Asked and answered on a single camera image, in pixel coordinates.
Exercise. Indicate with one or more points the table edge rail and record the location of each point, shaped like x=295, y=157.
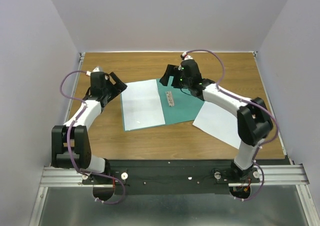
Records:
x=254, y=53
x=66, y=87

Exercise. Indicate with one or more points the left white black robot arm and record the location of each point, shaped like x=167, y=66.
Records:
x=70, y=144

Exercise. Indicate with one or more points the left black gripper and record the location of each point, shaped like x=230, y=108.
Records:
x=119, y=86

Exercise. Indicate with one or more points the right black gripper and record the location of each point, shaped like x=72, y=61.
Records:
x=173, y=71

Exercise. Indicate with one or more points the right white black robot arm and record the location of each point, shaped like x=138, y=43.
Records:
x=253, y=121

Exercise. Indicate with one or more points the right table edge rail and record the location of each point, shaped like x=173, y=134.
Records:
x=254, y=53

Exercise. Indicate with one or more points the white paper sheet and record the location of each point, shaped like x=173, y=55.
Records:
x=141, y=105
x=218, y=123

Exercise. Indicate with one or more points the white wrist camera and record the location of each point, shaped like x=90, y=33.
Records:
x=96, y=69
x=185, y=56

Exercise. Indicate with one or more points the metal folder clip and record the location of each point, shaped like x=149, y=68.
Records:
x=170, y=99

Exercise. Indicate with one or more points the teal paper folder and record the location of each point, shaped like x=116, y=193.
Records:
x=185, y=107

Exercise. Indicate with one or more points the left table edge rail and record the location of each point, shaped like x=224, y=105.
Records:
x=66, y=87

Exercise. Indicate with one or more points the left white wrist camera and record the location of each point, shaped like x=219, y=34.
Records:
x=96, y=69

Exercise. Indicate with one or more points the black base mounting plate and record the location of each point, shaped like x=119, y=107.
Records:
x=167, y=177

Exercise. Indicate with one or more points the aluminium extrusion rail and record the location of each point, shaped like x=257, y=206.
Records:
x=273, y=175

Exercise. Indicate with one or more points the metal sheet front panel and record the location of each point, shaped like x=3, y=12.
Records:
x=274, y=206

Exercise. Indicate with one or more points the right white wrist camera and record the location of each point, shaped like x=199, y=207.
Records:
x=185, y=56

